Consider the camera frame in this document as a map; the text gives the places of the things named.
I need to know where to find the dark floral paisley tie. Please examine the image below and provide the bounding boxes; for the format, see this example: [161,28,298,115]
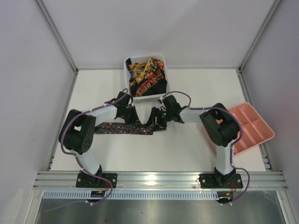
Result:
[94,122,166,135]

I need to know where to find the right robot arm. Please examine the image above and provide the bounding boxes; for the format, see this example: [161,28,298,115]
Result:
[146,95,242,189]

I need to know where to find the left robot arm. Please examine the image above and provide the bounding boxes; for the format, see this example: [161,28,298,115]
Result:
[58,89,139,180]

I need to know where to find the white perforated plastic basket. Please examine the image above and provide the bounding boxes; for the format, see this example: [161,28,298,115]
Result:
[123,53,170,103]

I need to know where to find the black tie in basket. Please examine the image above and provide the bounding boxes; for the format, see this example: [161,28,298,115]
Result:
[149,78,168,95]

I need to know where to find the red multicolour patterned tie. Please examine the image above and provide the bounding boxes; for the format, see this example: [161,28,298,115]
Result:
[135,57,166,97]

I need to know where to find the yellow patterned tie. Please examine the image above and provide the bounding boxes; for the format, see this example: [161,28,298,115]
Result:
[127,60,151,84]

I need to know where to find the pink divided organiser tray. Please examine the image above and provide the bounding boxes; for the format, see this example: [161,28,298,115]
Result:
[229,102,275,155]

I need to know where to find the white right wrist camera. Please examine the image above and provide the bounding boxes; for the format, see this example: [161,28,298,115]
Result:
[158,96,164,104]

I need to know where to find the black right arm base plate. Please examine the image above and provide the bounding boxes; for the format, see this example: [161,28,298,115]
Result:
[199,173,243,189]

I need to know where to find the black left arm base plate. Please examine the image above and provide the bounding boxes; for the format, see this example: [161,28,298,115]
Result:
[76,172,118,188]

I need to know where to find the right aluminium frame post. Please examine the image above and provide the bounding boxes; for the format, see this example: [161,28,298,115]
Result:
[238,0,283,73]

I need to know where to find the aluminium frame post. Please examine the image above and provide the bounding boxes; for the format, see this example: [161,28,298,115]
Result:
[238,0,283,73]
[34,0,78,75]

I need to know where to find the white slotted cable duct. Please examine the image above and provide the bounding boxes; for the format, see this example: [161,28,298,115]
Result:
[43,190,219,200]

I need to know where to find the left aluminium frame post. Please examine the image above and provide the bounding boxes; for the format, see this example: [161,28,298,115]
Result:
[34,0,78,75]

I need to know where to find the aluminium front rail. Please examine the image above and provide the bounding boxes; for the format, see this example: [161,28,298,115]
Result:
[33,171,288,191]

